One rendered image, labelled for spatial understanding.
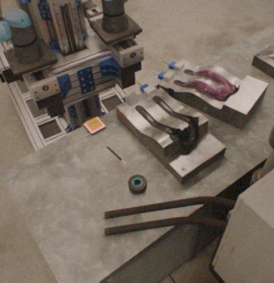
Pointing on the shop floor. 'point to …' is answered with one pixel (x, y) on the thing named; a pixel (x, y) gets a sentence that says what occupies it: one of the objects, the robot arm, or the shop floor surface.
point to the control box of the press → (252, 235)
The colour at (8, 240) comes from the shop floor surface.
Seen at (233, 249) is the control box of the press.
